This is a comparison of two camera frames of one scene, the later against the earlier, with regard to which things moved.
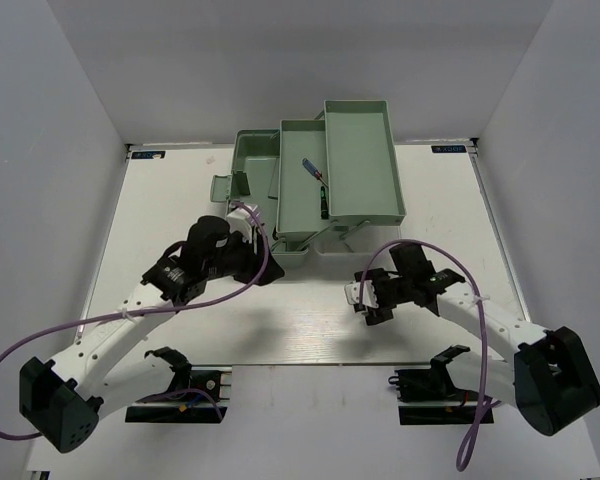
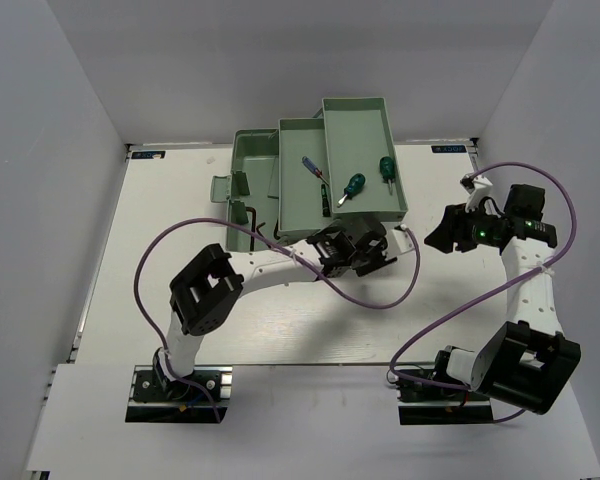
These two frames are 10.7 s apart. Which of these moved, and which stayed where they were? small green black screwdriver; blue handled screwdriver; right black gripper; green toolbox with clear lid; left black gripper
Moved: left black gripper; right black gripper
Stayed: green toolbox with clear lid; blue handled screwdriver; small green black screwdriver
